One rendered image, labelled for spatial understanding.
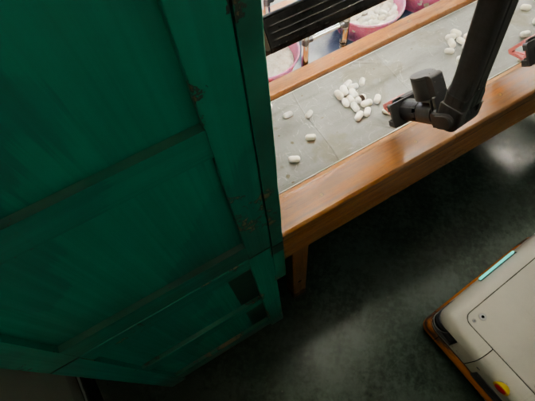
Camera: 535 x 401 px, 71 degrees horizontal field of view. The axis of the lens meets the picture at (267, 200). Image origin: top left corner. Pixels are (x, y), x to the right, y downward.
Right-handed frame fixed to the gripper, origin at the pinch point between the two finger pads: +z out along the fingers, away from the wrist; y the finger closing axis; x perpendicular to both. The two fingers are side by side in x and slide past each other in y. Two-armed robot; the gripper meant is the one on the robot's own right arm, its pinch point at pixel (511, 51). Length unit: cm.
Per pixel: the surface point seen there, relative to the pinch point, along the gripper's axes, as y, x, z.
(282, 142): 71, -4, 15
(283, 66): 55, -21, 36
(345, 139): 56, 3, 8
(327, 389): 92, 93, 16
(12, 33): 108, -40, -55
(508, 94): 7.7, 10.0, -3.8
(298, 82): 56, -16, 25
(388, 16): 10.8, -20.5, 35.9
